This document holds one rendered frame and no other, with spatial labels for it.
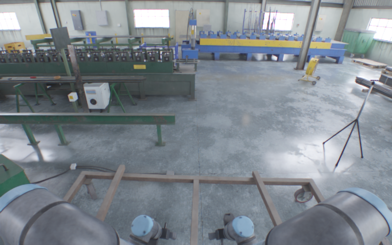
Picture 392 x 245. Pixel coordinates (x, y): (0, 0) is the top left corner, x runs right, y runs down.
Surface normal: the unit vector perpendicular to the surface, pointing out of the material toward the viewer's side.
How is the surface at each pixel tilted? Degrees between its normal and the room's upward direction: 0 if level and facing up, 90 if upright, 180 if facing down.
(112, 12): 90
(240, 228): 19
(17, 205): 13
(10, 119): 90
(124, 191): 0
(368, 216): 25
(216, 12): 90
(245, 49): 90
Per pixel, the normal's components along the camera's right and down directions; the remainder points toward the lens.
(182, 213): 0.02, -0.87
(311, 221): -0.48, -0.80
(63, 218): 0.42, -0.79
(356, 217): 0.12, -0.72
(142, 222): -0.12, -0.67
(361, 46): 0.02, 0.56
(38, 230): 0.01, -0.54
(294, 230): -0.69, -0.65
